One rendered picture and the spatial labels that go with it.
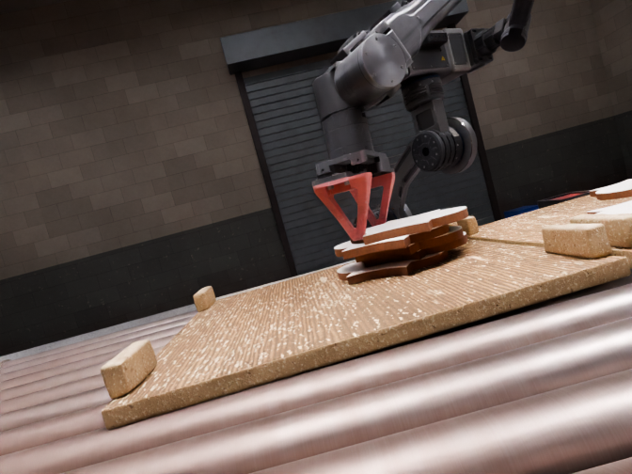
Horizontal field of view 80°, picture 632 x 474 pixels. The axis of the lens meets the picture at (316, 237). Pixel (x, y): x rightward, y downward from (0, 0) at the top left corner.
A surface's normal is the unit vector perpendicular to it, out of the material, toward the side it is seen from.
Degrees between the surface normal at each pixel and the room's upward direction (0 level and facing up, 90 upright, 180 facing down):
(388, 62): 90
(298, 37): 90
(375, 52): 90
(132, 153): 90
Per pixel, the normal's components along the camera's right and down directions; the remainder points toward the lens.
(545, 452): -0.12, -0.45
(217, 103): 0.13, 0.03
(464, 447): -0.22, -0.79
